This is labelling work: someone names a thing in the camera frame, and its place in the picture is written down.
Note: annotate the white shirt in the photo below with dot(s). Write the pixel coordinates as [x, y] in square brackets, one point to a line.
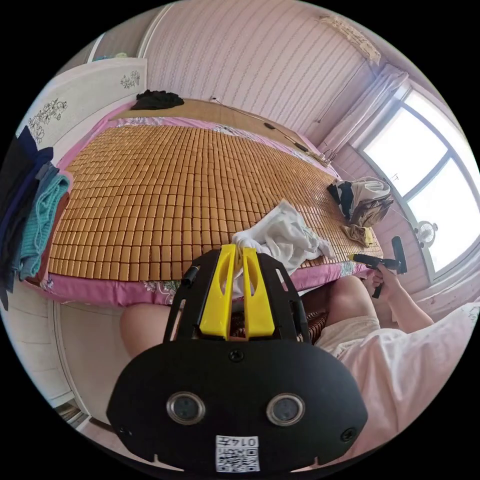
[287, 234]

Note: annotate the small fan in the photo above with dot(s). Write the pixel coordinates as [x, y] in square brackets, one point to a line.
[426, 230]

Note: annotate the pile of clothes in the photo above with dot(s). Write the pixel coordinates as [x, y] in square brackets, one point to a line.
[33, 210]
[365, 202]

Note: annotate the person's right forearm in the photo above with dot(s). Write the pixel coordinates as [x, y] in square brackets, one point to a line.
[410, 311]

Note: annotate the white curtain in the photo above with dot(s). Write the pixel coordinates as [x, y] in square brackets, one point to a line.
[365, 108]

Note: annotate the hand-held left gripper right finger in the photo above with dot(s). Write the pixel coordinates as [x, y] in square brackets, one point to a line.
[258, 300]

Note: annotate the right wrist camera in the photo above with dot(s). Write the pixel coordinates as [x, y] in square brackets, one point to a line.
[398, 249]

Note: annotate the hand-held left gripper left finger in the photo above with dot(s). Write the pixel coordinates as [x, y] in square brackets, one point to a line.
[216, 296]

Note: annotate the person's body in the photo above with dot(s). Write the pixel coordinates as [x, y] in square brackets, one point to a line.
[405, 375]

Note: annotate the bed with woven mat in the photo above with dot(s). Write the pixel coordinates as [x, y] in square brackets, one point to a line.
[168, 195]

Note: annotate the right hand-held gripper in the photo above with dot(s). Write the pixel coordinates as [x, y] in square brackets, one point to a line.
[375, 261]

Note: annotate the person's right hand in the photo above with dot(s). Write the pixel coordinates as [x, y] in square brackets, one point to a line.
[386, 279]

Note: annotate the black garment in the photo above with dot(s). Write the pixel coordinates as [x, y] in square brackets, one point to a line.
[157, 99]

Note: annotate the window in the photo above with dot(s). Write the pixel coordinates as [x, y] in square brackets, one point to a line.
[423, 168]

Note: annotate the white flower-printed headboard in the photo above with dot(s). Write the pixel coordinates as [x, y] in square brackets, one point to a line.
[75, 97]

